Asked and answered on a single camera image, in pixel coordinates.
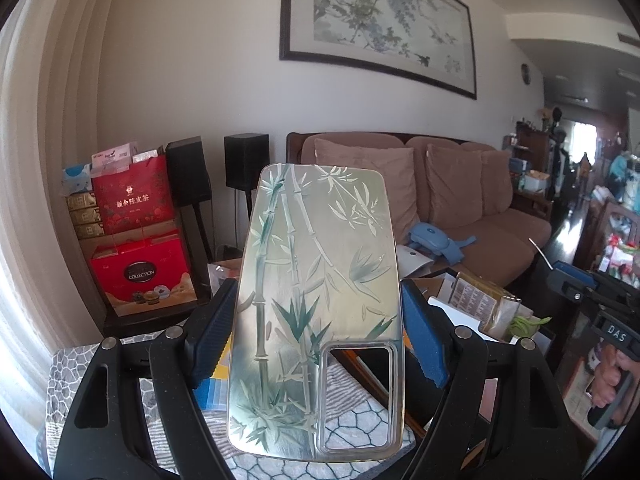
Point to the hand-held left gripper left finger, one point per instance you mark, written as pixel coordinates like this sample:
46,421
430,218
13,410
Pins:
212,340

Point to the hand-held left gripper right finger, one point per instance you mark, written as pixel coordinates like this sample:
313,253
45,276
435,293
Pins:
422,335

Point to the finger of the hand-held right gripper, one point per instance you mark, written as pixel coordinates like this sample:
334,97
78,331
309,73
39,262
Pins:
575,277

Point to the white cardboard box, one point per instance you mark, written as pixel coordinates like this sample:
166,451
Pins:
440,290

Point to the gold tissue pack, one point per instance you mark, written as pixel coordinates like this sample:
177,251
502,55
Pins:
480,300

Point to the clear bamboo print phone case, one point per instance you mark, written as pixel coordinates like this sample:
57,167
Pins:
320,285

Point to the person's right hand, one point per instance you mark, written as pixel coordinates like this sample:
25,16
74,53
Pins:
605,375

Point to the cluttered dining table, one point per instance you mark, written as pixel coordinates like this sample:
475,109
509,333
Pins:
620,230

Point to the white dome device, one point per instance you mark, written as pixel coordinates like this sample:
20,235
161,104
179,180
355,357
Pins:
417,260

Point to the brown sofa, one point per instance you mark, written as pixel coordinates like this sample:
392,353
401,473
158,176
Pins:
500,245

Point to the red gift box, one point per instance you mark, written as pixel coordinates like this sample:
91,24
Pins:
145,275

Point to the blue massager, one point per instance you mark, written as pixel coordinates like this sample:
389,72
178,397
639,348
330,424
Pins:
430,240

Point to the black speaker stand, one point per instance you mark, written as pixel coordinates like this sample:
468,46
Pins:
246,205
197,240

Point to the grey patterned blanket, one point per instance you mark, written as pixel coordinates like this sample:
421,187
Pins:
175,440

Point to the dark wooden cabinet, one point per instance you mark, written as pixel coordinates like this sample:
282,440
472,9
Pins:
535,160

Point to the medium brown cushion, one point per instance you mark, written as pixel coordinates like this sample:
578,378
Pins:
452,180

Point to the large brown cushion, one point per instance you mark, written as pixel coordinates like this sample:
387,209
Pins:
395,180

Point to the red gift bag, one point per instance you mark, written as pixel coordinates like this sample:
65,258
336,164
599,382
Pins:
132,195

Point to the black speaker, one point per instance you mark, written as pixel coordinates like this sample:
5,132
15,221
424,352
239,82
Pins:
189,170
245,160

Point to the blue tissue box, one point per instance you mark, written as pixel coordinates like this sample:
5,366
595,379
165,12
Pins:
77,180

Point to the pink white carton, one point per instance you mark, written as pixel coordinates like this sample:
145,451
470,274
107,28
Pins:
114,154

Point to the white curtain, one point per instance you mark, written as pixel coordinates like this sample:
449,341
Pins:
50,185

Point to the framed flower painting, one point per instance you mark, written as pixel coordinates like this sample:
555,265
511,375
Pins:
380,20

